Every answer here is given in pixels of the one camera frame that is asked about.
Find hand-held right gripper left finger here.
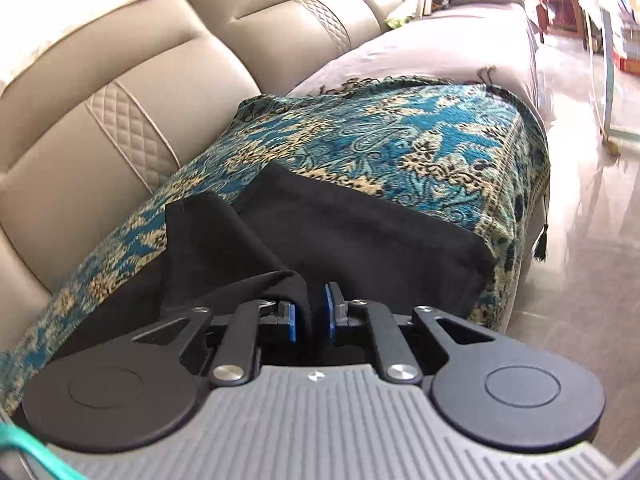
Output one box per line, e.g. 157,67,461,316
131,296,299,387

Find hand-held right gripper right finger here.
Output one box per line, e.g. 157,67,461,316
324,281,503,386

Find black pants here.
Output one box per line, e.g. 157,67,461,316
50,161,496,361

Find blue patterned blanket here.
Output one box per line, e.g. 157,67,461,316
0,75,551,401

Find beige leather sofa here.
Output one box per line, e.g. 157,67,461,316
0,0,558,361

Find pale pink sheet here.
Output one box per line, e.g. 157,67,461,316
287,0,538,96

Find white bag pile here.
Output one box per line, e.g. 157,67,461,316
385,0,457,28

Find wooden chair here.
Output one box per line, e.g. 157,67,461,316
520,0,591,51

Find table with white cloth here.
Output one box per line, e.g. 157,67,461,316
580,0,640,156

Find cream sofa back cover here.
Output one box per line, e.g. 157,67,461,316
0,0,193,86

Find green cable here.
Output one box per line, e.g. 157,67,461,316
0,422,76,480

